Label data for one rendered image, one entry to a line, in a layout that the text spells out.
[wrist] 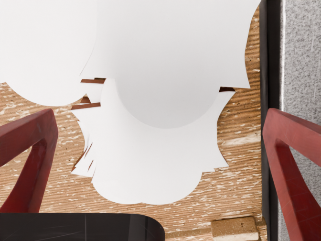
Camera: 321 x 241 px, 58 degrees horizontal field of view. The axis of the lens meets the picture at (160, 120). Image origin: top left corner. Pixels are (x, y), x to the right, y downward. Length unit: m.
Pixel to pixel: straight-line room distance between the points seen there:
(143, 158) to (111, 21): 0.12
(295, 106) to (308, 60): 0.05
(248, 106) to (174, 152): 0.09
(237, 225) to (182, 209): 0.07
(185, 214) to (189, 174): 0.14
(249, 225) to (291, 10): 0.26
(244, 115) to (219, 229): 0.17
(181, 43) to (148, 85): 0.04
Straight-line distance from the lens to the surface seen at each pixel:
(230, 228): 0.41
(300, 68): 0.32
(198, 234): 0.45
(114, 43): 0.20
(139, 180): 0.27
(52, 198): 0.40
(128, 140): 0.25
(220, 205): 0.40
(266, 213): 0.47
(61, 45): 0.25
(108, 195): 0.36
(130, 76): 0.21
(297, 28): 0.30
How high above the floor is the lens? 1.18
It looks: 54 degrees down
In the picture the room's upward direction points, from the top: 180 degrees counter-clockwise
